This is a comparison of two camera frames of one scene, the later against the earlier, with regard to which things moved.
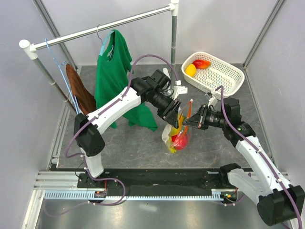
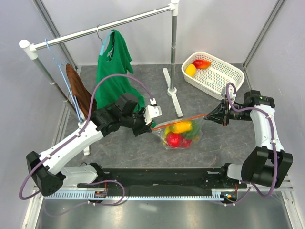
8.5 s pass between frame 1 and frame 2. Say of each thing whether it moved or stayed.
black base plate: stayed
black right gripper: moved
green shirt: stayed
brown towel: stayed
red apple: moved
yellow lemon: stayed
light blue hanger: stayed
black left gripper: moved
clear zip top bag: moved
